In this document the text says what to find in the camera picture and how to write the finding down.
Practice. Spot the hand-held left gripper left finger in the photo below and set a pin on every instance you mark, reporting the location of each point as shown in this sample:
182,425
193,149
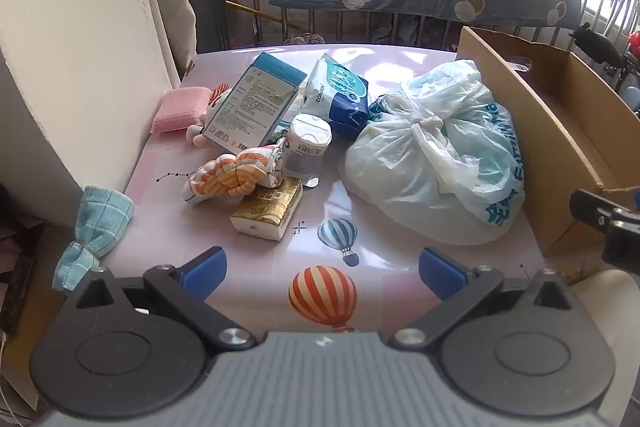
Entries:
205,274

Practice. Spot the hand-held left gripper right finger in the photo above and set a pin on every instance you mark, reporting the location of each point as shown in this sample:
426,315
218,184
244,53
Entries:
442,274

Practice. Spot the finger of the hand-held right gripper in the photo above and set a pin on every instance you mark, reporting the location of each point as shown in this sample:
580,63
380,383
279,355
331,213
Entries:
592,207
622,249

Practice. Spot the cardboard box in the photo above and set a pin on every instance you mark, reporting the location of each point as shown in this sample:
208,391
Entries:
545,132

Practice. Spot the orange striped cloth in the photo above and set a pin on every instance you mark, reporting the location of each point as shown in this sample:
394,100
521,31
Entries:
225,177

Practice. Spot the pink sponge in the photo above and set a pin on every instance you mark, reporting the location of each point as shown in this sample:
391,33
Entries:
180,109

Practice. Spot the blue white carton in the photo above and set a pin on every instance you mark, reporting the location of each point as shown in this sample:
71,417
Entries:
250,107

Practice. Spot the pink white plush toy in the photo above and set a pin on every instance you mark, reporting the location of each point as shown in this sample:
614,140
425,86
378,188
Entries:
220,99

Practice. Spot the blue wet wipes pack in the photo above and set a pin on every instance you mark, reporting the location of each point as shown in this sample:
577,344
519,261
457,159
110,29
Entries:
340,97

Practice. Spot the golden tissue pack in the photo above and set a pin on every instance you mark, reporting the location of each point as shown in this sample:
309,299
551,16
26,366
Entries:
265,212

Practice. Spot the white plastic bag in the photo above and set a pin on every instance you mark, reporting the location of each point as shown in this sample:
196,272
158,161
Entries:
430,167

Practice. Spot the teal checked cloth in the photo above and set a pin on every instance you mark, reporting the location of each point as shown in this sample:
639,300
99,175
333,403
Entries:
95,227

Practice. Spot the white round bottle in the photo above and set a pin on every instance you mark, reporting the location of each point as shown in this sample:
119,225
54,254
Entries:
305,152

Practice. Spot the black exercise equipment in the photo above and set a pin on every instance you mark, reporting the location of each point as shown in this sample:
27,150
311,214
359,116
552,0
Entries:
597,44

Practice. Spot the dark brown object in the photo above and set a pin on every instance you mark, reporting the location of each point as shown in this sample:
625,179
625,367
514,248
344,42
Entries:
20,277

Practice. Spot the metal railing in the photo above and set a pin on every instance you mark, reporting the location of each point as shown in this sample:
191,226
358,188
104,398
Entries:
345,24

